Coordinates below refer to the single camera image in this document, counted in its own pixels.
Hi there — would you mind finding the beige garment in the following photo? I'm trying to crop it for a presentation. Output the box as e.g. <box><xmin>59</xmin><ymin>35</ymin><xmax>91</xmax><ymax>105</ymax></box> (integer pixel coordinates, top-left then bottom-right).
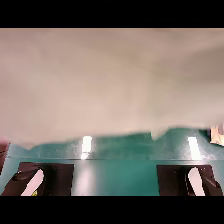
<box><xmin>0</xmin><ymin>27</ymin><xmax>224</xmax><ymax>150</ymax></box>

